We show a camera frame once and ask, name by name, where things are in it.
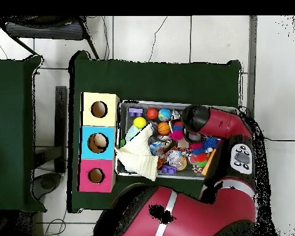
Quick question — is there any cream waffle cloth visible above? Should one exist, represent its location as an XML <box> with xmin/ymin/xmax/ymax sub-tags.
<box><xmin>114</xmin><ymin>122</ymin><xmax>159</xmax><ymax>182</ymax></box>

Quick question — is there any clear mesh bin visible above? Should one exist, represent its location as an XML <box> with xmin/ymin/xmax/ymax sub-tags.
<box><xmin>114</xmin><ymin>99</ymin><xmax>239</xmax><ymax>181</ymax></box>

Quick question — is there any wooden box with three holes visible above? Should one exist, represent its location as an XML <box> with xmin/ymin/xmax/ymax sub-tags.
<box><xmin>76</xmin><ymin>92</ymin><xmax>120</xmax><ymax>194</ymax></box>

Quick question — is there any yellow plastic ball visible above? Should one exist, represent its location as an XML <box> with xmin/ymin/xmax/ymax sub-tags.
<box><xmin>132</xmin><ymin>116</ymin><xmax>148</xmax><ymax>130</ymax></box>

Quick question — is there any small orange basketball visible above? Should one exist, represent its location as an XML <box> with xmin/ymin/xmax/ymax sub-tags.
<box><xmin>156</xmin><ymin>122</ymin><xmax>171</xmax><ymax>136</ymax></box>

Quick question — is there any red-orange ball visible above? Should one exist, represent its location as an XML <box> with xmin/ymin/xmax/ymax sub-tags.
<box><xmin>146</xmin><ymin>108</ymin><xmax>159</xmax><ymax>120</ymax></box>

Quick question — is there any purple toy building block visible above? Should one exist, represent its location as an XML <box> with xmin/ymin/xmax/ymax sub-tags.
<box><xmin>128</xmin><ymin>107</ymin><xmax>144</xmax><ymax>118</ymax></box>
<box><xmin>160</xmin><ymin>165</ymin><xmax>177</xmax><ymax>176</ymax></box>

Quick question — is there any blue globe ball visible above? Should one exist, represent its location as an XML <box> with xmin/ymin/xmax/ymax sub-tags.
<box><xmin>158</xmin><ymin>108</ymin><xmax>172</xmax><ymax>122</ymax></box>

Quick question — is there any pink spiky rubber ball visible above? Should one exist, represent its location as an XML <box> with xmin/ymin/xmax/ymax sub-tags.
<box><xmin>168</xmin><ymin>130</ymin><xmax>185</xmax><ymax>141</ymax></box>

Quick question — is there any dark green table cloth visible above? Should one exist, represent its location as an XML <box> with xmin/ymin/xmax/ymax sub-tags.
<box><xmin>67</xmin><ymin>50</ymin><xmax>243</xmax><ymax>214</ymax></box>

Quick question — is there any blue spiky rubber toy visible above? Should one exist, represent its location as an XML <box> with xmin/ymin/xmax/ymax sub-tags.
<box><xmin>202</xmin><ymin>136</ymin><xmax>219</xmax><ymax>151</ymax></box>

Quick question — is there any black upright panel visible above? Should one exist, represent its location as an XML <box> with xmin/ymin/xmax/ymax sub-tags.
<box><xmin>54</xmin><ymin>85</ymin><xmax>68</xmax><ymax>174</ymax></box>

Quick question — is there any dark round floor base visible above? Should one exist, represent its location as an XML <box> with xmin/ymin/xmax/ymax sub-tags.
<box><xmin>30</xmin><ymin>171</ymin><xmax>63</xmax><ymax>200</ymax></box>

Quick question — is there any green cloth side table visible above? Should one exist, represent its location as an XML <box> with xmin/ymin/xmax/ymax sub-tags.
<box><xmin>0</xmin><ymin>55</ymin><xmax>46</xmax><ymax>213</ymax></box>

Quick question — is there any black office chair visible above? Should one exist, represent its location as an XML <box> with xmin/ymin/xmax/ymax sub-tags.
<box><xmin>0</xmin><ymin>15</ymin><xmax>100</xmax><ymax>60</ymax></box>

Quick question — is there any black cable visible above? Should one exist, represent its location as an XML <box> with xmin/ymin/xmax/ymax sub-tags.
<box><xmin>264</xmin><ymin>137</ymin><xmax>295</xmax><ymax>143</ymax></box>

